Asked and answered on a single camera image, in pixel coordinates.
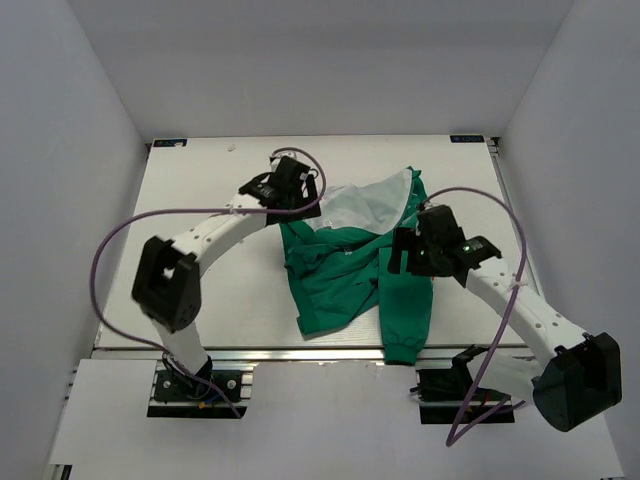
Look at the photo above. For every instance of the green jacket with white lining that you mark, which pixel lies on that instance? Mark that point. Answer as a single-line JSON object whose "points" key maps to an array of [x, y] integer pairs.
{"points": [[337, 265]]}

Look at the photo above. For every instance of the blue label sticker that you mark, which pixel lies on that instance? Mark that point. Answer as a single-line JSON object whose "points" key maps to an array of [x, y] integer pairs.
{"points": [[169, 143], [466, 138]]}

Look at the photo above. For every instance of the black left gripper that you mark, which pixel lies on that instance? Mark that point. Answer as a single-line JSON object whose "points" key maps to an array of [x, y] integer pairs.
{"points": [[312, 211]]}

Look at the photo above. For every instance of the blue label sticker left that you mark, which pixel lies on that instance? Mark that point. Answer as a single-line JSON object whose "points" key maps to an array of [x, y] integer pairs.
{"points": [[169, 143]]}

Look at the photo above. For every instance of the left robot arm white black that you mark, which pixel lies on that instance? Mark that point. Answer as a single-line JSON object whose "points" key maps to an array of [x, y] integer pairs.
{"points": [[167, 284]]}

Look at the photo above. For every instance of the blue label sticker right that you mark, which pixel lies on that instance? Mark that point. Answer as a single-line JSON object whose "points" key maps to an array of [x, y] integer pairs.
{"points": [[466, 138]]}

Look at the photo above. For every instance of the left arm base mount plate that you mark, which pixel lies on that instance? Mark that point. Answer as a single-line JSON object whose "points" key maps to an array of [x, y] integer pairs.
{"points": [[174, 396]]}

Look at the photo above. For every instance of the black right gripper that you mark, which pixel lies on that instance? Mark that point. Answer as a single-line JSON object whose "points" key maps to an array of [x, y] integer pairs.
{"points": [[407, 239]]}

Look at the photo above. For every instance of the aluminium table front rail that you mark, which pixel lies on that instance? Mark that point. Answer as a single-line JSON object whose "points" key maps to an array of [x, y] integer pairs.
{"points": [[252, 355]]}

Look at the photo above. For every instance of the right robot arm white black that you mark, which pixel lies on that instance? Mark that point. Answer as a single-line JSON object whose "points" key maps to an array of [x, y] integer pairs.
{"points": [[572, 377]]}

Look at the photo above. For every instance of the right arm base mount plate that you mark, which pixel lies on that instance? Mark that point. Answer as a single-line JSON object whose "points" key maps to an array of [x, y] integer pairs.
{"points": [[441, 386]]}

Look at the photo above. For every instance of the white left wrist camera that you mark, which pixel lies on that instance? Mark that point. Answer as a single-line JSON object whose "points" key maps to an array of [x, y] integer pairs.
{"points": [[274, 162]]}

